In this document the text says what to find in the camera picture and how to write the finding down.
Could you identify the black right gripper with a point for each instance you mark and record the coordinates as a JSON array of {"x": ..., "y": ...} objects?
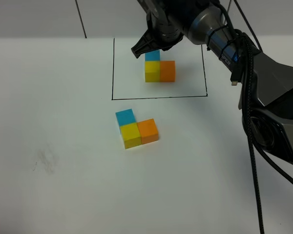
[{"x": 167, "y": 22}]

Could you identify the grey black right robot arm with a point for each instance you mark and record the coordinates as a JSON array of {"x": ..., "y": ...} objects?
[{"x": 266, "y": 99}]

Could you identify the template blue cube block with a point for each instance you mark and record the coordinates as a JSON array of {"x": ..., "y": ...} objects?
[{"x": 152, "y": 56}]

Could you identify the template yellow cube block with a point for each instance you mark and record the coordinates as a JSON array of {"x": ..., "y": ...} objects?
[{"x": 152, "y": 71}]

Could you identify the template orange cube block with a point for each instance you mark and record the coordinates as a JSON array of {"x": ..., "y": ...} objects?
[{"x": 167, "y": 71}]

